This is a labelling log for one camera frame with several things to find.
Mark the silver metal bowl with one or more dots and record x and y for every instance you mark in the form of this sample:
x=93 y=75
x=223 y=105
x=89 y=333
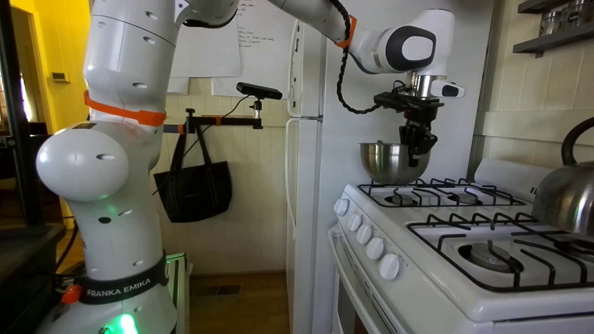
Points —
x=386 y=164

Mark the steel pot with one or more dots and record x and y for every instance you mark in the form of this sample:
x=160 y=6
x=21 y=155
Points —
x=567 y=19

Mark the white stove knob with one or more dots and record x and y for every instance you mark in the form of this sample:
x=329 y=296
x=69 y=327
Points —
x=353 y=221
x=362 y=234
x=374 y=247
x=388 y=266
x=340 y=207

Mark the white refrigerator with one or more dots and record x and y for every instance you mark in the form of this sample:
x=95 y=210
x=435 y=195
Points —
x=372 y=136

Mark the black cast iron stove grate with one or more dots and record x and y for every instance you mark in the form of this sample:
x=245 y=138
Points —
x=433 y=184
x=446 y=238

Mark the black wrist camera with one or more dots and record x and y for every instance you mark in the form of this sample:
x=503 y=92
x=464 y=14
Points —
x=390 y=101

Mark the black shelving unit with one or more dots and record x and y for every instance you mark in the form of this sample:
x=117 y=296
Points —
x=10 y=93

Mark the black tote bag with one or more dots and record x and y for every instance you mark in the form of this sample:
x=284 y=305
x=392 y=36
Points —
x=195 y=192

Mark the white gas stove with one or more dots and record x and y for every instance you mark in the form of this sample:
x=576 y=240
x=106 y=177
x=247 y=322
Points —
x=433 y=297

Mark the white frame stand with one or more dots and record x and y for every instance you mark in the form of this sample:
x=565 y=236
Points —
x=179 y=290

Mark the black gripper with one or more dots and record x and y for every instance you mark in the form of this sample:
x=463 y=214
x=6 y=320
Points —
x=422 y=114

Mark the dark wall shelf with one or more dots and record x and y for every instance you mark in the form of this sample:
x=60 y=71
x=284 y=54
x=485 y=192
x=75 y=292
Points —
x=550 y=40

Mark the small wall thermostat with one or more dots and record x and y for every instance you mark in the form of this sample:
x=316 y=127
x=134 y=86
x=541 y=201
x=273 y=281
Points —
x=60 y=77

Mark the black stereo camera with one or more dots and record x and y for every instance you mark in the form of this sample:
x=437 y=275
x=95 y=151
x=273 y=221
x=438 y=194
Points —
x=260 y=92

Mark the white handwritten wall chart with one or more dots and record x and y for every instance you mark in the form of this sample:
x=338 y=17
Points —
x=260 y=49

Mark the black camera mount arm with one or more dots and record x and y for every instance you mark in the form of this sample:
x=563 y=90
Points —
x=216 y=121

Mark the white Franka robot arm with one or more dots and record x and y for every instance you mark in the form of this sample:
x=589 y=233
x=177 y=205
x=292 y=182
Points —
x=117 y=247

